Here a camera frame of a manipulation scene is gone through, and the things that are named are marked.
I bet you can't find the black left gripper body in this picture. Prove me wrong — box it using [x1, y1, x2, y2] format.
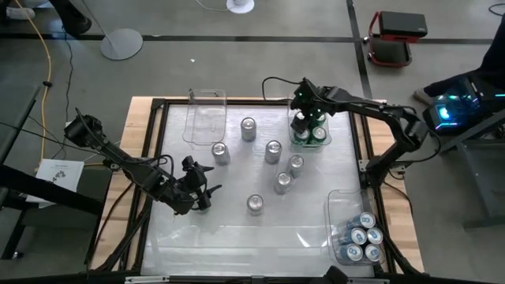
[169, 171, 208, 214]

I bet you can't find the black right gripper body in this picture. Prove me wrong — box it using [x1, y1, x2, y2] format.
[294, 88, 332, 115]

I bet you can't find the white round stand base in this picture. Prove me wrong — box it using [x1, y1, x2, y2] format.
[226, 0, 256, 15]

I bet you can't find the red black rolling stool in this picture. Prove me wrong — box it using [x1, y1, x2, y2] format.
[365, 10, 429, 68]

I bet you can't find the white paper sheet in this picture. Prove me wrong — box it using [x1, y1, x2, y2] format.
[25, 158, 85, 204]

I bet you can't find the computer with coloured lights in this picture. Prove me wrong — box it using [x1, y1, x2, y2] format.
[421, 74, 505, 137]

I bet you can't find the grey round stand base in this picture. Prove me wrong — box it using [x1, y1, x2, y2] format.
[80, 0, 144, 62]

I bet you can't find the black side desk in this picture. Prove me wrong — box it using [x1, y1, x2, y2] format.
[0, 84, 104, 261]

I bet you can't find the grey metal stand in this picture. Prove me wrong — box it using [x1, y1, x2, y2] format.
[433, 114, 505, 230]

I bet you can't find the person's leg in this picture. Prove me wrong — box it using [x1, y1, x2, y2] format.
[49, 0, 93, 36]

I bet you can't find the person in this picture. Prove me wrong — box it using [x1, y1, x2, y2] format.
[6, 6, 36, 21]
[413, 13, 505, 104]

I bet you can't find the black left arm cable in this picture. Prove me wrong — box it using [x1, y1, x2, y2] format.
[151, 154, 177, 182]

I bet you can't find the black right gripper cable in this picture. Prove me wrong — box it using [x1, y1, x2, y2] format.
[261, 76, 305, 100]

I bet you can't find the black metal table frame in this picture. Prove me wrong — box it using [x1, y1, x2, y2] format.
[133, 97, 395, 277]

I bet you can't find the black cable bundle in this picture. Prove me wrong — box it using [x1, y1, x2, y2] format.
[84, 179, 157, 275]

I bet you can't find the silver aluminium rail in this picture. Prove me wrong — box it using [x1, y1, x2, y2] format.
[124, 275, 391, 284]

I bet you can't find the yellow cable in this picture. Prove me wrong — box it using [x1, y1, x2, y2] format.
[14, 0, 53, 163]

